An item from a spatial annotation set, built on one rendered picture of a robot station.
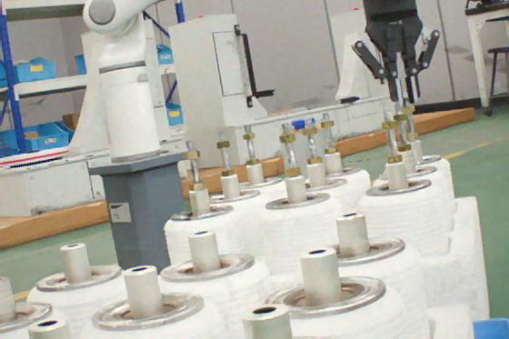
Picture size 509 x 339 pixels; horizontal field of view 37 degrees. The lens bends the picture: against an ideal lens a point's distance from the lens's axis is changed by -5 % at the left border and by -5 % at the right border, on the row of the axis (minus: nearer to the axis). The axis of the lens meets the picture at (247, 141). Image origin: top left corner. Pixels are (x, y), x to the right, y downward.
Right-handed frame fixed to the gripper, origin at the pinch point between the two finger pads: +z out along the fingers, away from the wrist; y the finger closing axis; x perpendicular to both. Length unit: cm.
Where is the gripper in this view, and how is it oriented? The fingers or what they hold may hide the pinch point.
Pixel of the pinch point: (404, 91)
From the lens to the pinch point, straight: 112.6
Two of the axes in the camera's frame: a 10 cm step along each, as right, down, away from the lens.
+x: 1.3, 0.3, -9.9
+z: 1.6, 9.9, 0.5
